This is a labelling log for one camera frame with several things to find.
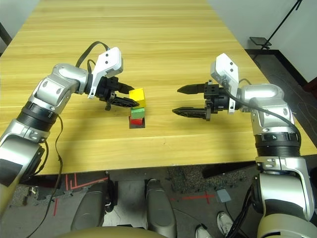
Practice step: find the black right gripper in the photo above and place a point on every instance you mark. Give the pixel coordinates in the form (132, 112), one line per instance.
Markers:
(216, 99)

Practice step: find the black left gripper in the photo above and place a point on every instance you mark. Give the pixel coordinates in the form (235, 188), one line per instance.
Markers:
(107, 89)

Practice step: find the yellow wooden block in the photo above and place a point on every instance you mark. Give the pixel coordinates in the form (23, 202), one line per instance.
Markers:
(138, 95)

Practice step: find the green wooden block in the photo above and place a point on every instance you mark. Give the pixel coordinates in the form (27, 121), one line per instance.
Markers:
(137, 113)

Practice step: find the red wooden block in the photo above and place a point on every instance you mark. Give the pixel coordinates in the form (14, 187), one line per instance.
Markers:
(136, 121)

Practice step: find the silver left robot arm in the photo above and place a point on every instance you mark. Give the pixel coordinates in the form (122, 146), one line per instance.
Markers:
(57, 84)

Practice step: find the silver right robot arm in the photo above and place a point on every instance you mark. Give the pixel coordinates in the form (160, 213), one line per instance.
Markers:
(267, 94)

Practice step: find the grey foot pedal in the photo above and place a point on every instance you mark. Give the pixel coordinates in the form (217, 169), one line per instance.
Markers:
(223, 196)

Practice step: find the grey right robot leg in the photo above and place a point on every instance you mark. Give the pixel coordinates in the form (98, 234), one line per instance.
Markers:
(158, 208)

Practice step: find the grey robot leg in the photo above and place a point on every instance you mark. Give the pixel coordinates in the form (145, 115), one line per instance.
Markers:
(158, 208)
(89, 205)

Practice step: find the grey left robot leg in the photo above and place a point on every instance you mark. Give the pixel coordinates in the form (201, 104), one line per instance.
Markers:
(89, 205)

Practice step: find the black stand pole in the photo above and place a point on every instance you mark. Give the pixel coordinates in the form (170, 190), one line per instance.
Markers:
(285, 18)

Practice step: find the white sneaker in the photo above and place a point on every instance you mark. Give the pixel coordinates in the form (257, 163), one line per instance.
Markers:
(201, 233)
(224, 223)

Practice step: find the beige robot torso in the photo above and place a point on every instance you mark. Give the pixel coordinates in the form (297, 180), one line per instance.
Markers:
(106, 234)

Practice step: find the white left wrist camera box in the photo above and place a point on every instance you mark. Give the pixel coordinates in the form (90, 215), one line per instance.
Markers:
(110, 60)

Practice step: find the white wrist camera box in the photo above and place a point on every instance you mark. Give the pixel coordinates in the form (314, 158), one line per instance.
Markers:
(225, 67)
(110, 60)

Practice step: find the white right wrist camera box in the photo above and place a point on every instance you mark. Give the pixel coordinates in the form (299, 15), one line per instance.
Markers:
(225, 67)

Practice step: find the black stand base plate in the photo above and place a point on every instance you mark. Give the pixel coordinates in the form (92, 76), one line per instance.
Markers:
(258, 40)

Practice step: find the black robot support post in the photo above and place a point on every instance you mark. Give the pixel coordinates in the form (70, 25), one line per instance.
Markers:
(112, 193)

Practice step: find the black metal frame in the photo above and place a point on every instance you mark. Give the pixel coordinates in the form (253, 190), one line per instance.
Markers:
(3, 34)

